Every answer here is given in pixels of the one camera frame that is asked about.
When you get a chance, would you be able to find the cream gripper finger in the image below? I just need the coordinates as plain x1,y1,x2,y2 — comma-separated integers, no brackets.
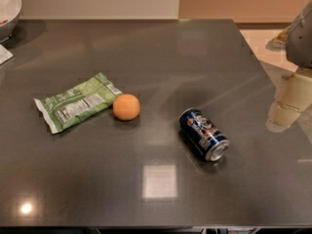
266,67,312,133

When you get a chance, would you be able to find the blue pepsi can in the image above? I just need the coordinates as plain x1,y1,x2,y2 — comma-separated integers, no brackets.
179,108,229,162

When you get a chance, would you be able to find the orange fruit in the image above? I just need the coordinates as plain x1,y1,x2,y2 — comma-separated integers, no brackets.
113,94,140,121

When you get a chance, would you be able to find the green snack bag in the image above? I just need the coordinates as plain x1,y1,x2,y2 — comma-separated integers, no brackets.
34,72,122,134

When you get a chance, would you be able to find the white bowl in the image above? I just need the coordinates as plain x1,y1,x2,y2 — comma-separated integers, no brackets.
0,0,22,42

